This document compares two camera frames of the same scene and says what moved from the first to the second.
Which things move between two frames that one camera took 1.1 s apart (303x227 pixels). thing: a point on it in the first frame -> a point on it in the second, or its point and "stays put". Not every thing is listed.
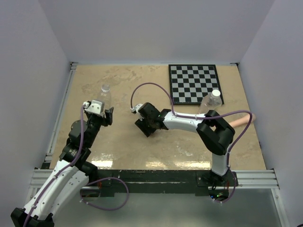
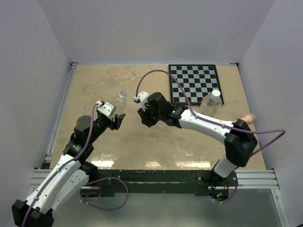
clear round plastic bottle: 105,95 -> 120,102
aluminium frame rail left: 49,152 stays put
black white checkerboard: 190,84 stays put
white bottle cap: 216,92 stays put
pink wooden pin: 244,120 stays put
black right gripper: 141,125 -> 146,118
